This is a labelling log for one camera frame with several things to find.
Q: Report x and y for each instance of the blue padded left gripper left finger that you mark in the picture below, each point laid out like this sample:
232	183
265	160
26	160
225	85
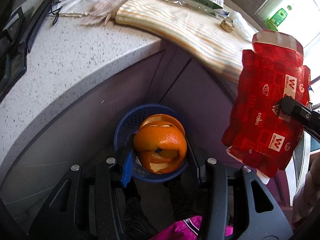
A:
111	173

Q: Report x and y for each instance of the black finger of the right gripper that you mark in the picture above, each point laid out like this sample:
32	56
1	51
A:
306	117

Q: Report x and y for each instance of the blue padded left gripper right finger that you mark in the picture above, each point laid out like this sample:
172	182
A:
211	188

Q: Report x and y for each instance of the red snack packaging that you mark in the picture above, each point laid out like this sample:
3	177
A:
260	134

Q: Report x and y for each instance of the orange peel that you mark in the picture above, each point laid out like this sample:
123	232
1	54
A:
160	144

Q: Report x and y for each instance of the blue plastic trash basket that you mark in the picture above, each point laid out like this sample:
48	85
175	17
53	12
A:
130	124

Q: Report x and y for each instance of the magenta fabric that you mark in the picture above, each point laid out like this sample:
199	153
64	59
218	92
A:
186	229

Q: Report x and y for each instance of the green dish soap bottle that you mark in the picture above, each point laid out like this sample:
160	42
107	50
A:
274	21

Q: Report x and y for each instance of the crumpled white plastic bag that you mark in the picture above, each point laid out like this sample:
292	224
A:
241	27

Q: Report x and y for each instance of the striped yellow green towel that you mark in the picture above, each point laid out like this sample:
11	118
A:
195	32

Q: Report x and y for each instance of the pink checked fringed cloth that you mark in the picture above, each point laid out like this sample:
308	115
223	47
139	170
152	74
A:
102	11

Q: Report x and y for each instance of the clear plastic spoon wrapper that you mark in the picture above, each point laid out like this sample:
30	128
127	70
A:
197	6

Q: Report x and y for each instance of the black ring light stand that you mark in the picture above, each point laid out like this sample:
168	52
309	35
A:
37	19

